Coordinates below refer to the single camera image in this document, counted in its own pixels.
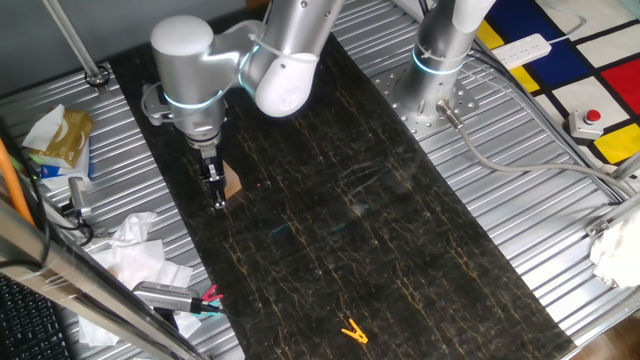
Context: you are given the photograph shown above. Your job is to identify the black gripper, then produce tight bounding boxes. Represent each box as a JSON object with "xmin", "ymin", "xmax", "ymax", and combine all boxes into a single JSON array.
[{"xmin": 198, "ymin": 152, "xmax": 229, "ymax": 211}]

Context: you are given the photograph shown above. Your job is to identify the small wooden block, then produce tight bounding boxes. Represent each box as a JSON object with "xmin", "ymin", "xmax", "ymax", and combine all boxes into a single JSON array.
[{"xmin": 222, "ymin": 160, "xmax": 244, "ymax": 200}]

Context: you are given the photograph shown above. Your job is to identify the white power strip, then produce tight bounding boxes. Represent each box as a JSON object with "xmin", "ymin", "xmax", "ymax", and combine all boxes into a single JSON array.
[{"xmin": 490, "ymin": 33, "xmax": 553, "ymax": 70}]

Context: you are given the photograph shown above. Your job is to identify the crumpled white tissue ball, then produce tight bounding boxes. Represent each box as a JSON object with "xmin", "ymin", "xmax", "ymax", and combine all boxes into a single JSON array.
[{"xmin": 108, "ymin": 211, "xmax": 157, "ymax": 249}]

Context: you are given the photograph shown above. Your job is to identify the red clothespin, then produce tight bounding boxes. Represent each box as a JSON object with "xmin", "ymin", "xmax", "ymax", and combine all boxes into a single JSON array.
[{"xmin": 200, "ymin": 283, "xmax": 225, "ymax": 304}]

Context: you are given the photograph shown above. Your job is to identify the white tissue paper sheets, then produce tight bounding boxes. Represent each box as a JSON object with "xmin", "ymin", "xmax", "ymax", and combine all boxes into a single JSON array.
[{"xmin": 77, "ymin": 238, "xmax": 204, "ymax": 347}]

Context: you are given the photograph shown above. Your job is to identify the teal clothespin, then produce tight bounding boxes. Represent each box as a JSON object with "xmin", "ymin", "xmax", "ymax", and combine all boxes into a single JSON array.
[{"xmin": 192, "ymin": 294, "xmax": 224, "ymax": 319}]

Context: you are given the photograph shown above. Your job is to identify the black marble pattern mat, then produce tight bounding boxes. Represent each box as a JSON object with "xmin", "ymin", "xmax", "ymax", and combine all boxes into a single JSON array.
[{"xmin": 107, "ymin": 0, "xmax": 576, "ymax": 360}]

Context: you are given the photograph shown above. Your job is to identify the gold tissue pack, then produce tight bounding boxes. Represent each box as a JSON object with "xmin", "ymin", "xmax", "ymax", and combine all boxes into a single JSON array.
[{"xmin": 29, "ymin": 108, "xmax": 95, "ymax": 169}]

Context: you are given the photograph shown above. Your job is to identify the blue and white package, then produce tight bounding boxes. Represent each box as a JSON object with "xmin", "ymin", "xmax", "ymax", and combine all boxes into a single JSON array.
[{"xmin": 29, "ymin": 144, "xmax": 94, "ymax": 191}]

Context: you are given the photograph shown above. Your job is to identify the white tissue sheet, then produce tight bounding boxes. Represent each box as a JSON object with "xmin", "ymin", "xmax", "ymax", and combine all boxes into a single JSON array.
[{"xmin": 22, "ymin": 103, "xmax": 66, "ymax": 151}]

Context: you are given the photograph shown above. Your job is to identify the orange clothespin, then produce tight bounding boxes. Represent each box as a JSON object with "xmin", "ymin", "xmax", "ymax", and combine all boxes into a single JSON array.
[{"xmin": 340, "ymin": 318, "xmax": 370, "ymax": 345}]

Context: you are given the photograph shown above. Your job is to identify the orange tube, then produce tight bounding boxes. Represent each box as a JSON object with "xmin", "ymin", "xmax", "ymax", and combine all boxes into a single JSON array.
[{"xmin": 0, "ymin": 137, "xmax": 36, "ymax": 226}]

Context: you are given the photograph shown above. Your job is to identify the aluminium pole with base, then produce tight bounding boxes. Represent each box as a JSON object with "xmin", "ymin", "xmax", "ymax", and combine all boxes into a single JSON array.
[{"xmin": 42, "ymin": 0, "xmax": 111, "ymax": 96}]

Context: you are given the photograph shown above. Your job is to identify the black keyboard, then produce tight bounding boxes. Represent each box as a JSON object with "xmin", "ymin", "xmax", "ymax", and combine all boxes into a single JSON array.
[{"xmin": 0, "ymin": 274, "xmax": 71, "ymax": 360}]

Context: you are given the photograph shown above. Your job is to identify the colourful squares floor mat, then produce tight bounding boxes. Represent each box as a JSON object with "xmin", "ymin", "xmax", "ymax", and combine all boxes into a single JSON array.
[{"xmin": 474, "ymin": 0, "xmax": 640, "ymax": 166}]

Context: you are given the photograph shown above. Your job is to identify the grey emergency stop box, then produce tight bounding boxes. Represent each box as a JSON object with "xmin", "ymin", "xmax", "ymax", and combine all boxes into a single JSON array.
[{"xmin": 567, "ymin": 108, "xmax": 605, "ymax": 141}]

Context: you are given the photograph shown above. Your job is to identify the white cloth bundle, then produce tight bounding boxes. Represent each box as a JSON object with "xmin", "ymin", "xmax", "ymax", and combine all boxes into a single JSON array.
[{"xmin": 588, "ymin": 209, "xmax": 640, "ymax": 290}]

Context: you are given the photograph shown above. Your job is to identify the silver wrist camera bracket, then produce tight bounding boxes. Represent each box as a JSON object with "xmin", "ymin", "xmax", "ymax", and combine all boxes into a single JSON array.
[{"xmin": 140, "ymin": 82, "xmax": 174, "ymax": 126}]

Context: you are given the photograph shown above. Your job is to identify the black usb hub cable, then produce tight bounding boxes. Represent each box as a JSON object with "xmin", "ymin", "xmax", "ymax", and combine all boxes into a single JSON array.
[{"xmin": 198, "ymin": 299, "xmax": 236, "ymax": 321}]

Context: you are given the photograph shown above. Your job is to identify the black camera device cable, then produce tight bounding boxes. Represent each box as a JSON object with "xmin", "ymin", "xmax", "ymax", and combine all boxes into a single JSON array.
[{"xmin": 49, "ymin": 209, "xmax": 96, "ymax": 247}]

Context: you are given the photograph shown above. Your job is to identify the metal frame bar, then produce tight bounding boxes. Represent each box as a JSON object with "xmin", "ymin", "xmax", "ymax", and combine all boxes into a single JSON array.
[{"xmin": 0, "ymin": 199, "xmax": 206, "ymax": 360}]

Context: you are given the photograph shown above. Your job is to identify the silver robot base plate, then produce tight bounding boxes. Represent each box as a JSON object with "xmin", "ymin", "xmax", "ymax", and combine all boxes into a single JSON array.
[{"xmin": 372, "ymin": 62, "xmax": 481, "ymax": 141}]

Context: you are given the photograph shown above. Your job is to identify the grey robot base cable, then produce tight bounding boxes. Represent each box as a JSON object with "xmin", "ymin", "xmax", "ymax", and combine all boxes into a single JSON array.
[{"xmin": 435, "ymin": 98, "xmax": 636, "ymax": 199}]

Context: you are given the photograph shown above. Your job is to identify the silver corner bracket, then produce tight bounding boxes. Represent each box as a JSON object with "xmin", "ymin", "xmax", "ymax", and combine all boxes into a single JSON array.
[{"xmin": 584, "ymin": 217, "xmax": 612, "ymax": 240}]

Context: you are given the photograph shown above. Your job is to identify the white power strip cable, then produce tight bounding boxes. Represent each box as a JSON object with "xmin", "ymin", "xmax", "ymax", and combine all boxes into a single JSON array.
[{"xmin": 547, "ymin": 0, "xmax": 589, "ymax": 45}]

